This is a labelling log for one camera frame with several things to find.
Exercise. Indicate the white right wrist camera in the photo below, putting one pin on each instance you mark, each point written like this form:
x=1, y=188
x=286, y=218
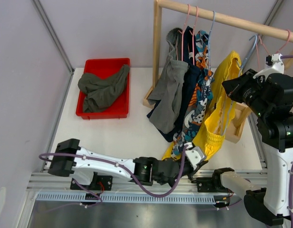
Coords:
x=274, y=64

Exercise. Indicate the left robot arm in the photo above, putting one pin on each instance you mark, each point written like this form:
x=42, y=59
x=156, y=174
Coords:
x=72, y=160

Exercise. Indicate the navy blue shorts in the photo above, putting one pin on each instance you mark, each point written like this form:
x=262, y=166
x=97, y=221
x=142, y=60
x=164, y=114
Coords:
x=178, y=123

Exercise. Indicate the yellow shorts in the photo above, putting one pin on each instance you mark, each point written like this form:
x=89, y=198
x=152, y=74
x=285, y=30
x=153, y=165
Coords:
x=209, y=138

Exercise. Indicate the grey shorts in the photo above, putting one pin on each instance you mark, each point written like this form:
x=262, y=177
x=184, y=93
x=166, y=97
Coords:
x=167, y=94

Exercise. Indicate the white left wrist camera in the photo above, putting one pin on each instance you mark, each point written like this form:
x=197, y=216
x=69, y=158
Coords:
x=194, y=154

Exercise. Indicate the slotted cable duct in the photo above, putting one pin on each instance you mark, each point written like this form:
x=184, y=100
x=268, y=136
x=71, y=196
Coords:
x=133, y=198

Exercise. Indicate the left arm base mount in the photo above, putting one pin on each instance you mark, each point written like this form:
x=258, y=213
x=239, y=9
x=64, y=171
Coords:
x=100, y=182

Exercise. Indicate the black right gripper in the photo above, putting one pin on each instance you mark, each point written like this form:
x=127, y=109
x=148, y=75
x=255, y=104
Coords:
x=234, y=87

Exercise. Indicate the patterned blue orange shorts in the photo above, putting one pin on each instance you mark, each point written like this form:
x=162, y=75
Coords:
x=198, y=87

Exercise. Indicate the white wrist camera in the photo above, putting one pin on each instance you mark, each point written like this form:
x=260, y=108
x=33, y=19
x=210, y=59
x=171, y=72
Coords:
x=194, y=154
x=274, y=64

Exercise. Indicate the red plastic bin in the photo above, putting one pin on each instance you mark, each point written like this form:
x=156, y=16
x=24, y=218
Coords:
x=104, y=68

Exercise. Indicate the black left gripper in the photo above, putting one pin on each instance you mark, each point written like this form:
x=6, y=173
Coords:
x=192, y=171

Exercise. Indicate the aluminium mounting rail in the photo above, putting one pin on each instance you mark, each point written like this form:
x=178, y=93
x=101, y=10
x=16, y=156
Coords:
x=44, y=181

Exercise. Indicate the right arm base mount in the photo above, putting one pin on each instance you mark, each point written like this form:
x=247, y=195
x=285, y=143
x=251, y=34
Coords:
x=210, y=185

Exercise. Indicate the olive green shorts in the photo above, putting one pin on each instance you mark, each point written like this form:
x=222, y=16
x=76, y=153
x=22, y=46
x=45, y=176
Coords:
x=102, y=93

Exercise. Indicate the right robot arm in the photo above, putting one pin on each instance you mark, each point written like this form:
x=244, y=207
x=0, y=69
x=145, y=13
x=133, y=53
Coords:
x=270, y=97

